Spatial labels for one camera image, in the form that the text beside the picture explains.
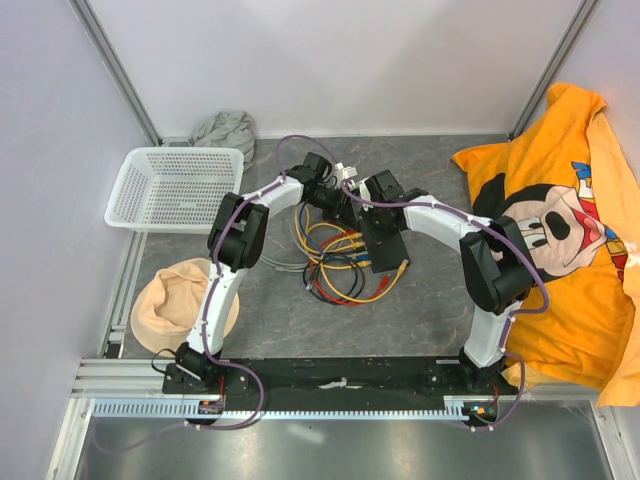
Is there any grey crumpled cloth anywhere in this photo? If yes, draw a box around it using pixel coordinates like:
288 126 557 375
188 110 255 170

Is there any red ethernet cable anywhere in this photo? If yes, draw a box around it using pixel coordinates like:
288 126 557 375
307 227 394 305

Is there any long yellow ethernet cable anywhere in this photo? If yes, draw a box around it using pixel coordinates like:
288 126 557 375
295 202 412 304

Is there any beige bucket hat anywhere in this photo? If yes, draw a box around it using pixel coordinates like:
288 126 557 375
131 258 248 356

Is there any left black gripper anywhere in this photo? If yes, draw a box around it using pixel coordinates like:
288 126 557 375
306 188 359 235

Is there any aluminium frame post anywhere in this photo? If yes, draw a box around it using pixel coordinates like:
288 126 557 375
507 0 600 140
69 0 163 146

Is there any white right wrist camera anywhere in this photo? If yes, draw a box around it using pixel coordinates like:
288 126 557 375
349 180 371 209

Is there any blue ethernet cable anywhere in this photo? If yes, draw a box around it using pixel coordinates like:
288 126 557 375
294 199 374 266

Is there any black ethernet cable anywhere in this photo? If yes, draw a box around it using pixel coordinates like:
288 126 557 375
302 252 367 303

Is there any grey slotted cable duct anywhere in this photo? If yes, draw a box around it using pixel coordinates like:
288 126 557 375
93 399 498 421

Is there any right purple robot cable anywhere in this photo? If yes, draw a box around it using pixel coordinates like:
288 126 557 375
341 182 552 434

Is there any left aluminium frame post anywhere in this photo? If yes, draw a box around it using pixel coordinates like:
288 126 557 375
69 0 163 146

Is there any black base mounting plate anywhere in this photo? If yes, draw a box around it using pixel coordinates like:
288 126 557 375
162 355 519 414

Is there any black network switch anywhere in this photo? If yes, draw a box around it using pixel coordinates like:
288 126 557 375
363 230 410 273

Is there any white perforated plastic basket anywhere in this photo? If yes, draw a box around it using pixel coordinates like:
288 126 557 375
104 147 244 234

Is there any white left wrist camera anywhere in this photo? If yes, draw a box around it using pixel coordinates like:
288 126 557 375
333 162 358 189

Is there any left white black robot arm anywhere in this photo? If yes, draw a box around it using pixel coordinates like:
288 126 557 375
162 153 356 395

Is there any orange cartoon print shirt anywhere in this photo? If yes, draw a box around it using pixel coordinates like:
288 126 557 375
453 82 639 407

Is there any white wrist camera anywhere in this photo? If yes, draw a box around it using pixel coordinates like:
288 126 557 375
333 162 358 189
349 180 371 209

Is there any right aluminium frame post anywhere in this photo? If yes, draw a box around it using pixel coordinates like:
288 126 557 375
507 0 600 140

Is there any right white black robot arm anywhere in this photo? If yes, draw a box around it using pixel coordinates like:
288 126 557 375
343 171 544 394

